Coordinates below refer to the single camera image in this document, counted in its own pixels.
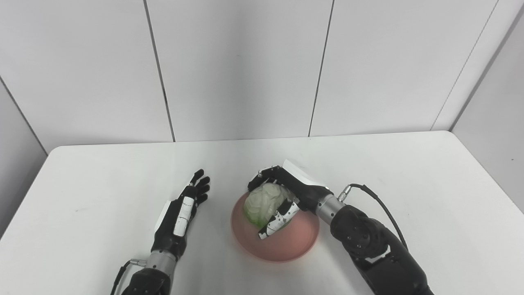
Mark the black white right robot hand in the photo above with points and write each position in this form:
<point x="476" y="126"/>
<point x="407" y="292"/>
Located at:
<point x="305" y="188"/>

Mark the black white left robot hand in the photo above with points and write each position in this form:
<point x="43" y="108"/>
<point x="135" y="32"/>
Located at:
<point x="176" y="221"/>

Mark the green white toy cabbage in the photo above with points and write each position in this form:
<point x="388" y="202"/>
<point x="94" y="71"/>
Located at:
<point x="264" y="203"/>

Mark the pink round plate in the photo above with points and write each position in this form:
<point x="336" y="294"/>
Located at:
<point x="294" y="241"/>

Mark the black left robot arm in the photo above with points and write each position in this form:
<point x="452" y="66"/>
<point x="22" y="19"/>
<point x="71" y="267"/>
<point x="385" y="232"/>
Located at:
<point x="151" y="278"/>

